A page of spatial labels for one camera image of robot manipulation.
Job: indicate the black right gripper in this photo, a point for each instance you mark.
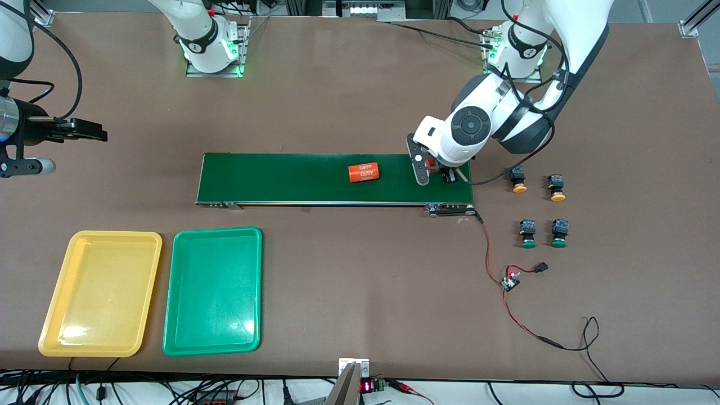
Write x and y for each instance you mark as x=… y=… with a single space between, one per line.
x=35 y=130

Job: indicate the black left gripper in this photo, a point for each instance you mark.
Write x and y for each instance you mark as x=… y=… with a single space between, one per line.
x=448 y=175

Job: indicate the orange 4680 cylinder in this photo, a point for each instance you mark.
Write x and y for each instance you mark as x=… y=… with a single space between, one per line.
x=430 y=163
x=364 y=172

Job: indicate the yellow mushroom push button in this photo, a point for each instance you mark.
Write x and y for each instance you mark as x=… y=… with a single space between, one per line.
x=557 y=183
x=518 y=175

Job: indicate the green button with red tab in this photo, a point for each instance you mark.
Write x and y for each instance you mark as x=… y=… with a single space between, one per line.
x=527 y=228

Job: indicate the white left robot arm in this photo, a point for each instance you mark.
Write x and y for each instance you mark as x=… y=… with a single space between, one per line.
x=585 y=34

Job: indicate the small black circuit board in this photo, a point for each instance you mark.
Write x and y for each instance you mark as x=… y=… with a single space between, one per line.
x=510 y=283

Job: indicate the black taped connector plug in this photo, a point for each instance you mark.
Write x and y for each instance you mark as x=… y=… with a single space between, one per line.
x=541 y=268

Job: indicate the yellow plastic tray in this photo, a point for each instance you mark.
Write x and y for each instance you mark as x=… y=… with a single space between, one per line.
x=101 y=292

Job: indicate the green conveyor belt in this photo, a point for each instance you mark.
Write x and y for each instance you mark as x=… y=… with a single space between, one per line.
x=281 y=177

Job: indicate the white equipment box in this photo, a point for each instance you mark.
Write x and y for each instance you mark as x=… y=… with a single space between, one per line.
x=363 y=10

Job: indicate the green plastic tray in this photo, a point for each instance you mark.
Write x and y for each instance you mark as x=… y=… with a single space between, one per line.
x=214 y=292

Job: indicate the red LED display module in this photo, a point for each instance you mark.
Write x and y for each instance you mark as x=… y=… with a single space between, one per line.
x=367 y=386

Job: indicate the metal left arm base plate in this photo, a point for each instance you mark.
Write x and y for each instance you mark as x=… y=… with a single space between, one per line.
x=512 y=80

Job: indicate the aluminium profile post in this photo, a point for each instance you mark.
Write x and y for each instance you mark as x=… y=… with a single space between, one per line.
x=44 y=17
x=694 y=25

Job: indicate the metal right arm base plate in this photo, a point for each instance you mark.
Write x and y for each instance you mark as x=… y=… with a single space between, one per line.
x=214 y=73

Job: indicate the white metal bracket plate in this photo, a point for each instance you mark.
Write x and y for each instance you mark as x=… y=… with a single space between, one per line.
x=364 y=368

